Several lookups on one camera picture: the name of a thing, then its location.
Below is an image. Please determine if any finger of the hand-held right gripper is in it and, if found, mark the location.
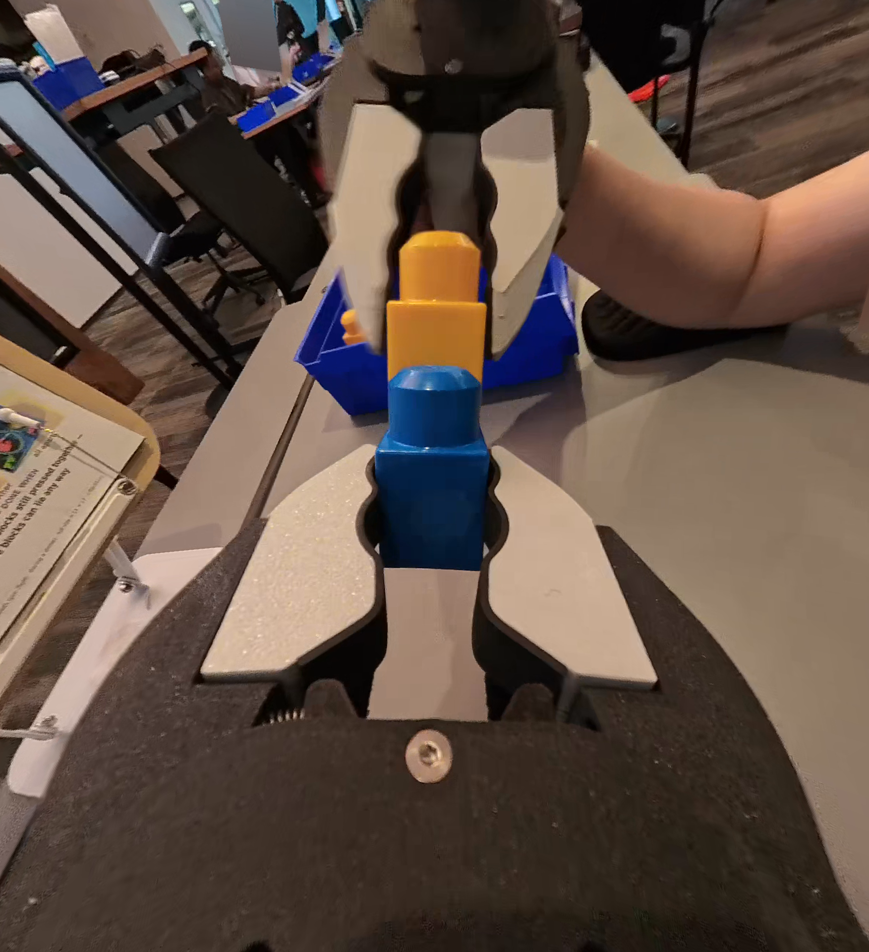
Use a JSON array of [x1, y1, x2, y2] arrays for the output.
[[326, 103, 428, 358], [477, 108, 567, 359]]

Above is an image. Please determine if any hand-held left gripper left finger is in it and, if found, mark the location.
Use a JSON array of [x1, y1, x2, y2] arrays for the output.
[[198, 445, 390, 718]]

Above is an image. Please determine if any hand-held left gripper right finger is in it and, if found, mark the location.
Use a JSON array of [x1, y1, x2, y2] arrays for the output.
[[470, 445, 660, 720]]

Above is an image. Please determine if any yellow one-stud block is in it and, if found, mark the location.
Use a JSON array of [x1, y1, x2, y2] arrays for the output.
[[386, 230, 489, 388]]

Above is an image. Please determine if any blue two-stud block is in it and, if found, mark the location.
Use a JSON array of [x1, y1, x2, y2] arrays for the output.
[[374, 365, 492, 572]]

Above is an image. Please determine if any blue plastic bin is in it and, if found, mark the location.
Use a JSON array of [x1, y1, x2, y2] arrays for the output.
[[293, 253, 581, 417]]

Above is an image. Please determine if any person's right forearm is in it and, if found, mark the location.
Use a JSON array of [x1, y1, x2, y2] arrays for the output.
[[553, 141, 869, 330]]

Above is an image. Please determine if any black high-back office chair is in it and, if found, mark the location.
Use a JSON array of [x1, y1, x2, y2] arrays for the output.
[[148, 110, 331, 304]]

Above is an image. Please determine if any row of office desks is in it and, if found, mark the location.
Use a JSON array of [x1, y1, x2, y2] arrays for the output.
[[62, 45, 346, 142]]

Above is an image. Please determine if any black armrest pad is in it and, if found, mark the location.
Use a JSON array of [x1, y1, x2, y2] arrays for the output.
[[580, 290, 794, 364]]

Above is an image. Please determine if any white stand base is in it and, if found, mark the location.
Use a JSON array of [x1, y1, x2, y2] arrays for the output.
[[4, 545, 226, 803]]

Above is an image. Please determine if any instruction poster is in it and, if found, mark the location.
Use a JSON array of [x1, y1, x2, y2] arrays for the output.
[[0, 338, 145, 704]]

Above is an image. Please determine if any blue storage bin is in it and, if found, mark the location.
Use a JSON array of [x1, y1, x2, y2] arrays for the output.
[[31, 54, 107, 107]]

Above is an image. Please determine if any framed grey screen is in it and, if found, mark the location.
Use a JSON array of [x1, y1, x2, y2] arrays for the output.
[[0, 61, 162, 257]]

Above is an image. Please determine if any wooden display board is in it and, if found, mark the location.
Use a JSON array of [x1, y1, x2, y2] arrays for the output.
[[0, 311, 162, 760]]

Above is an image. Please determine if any metal poster bracket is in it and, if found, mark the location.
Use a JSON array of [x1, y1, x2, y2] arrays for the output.
[[102, 541, 154, 609]]

